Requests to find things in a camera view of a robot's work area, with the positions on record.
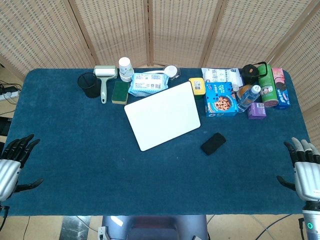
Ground green cylindrical can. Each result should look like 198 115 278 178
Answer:
257 64 280 109

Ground grey-blue robot torso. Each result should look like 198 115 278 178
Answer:
97 214 211 240

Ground black power adapter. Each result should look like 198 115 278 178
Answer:
0 85 17 95

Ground white board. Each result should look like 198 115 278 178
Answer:
123 81 202 152

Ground woven bamboo folding screen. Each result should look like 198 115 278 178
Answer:
0 0 320 151

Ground blue table mat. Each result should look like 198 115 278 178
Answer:
4 67 313 217

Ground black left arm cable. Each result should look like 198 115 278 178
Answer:
0 204 11 232

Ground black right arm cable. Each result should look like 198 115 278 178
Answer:
298 217 305 240

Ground white snack bag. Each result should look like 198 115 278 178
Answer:
201 67 245 88

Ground green yellow sponge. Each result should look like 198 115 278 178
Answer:
111 80 131 105

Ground black portable speaker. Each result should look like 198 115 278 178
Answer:
241 61 268 86

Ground white paper cup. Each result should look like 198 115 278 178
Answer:
118 57 133 83

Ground pale green lint roller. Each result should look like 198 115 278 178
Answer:
93 65 119 105

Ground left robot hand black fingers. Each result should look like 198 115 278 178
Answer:
0 133 45 203

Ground right robot hand silver shell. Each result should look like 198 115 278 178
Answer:
276 136 320 202

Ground black smartphone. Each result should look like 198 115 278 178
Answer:
200 132 227 157

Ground pink blue cookie pack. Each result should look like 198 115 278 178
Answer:
271 67 292 111

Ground clear water bottle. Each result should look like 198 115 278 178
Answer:
236 84 262 113

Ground clear bag with white scoop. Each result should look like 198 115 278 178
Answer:
149 65 182 82

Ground blue wet wipes pack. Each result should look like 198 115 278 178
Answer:
127 72 171 98

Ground black mesh pen holder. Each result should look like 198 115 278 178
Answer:
77 72 102 99

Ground yellow lidded box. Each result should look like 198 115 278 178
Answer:
188 77 207 98

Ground purple small box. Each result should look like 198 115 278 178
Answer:
247 101 267 121

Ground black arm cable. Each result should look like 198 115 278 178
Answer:
298 217 305 240
0 204 11 232

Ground white power strip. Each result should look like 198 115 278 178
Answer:
0 90 20 101

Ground blue cookie box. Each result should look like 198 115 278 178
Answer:
204 81 238 119

